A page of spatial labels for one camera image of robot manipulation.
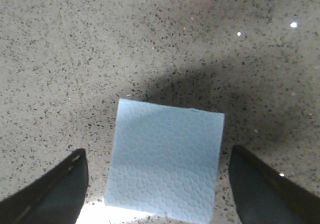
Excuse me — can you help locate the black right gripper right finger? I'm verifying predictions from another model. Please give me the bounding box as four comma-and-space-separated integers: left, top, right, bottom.
228, 145, 320, 224

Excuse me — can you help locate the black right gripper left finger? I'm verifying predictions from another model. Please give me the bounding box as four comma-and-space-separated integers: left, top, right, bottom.
0, 149, 89, 224

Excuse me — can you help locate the light blue foam cube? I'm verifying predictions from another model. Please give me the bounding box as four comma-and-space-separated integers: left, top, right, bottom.
104, 99, 225, 224

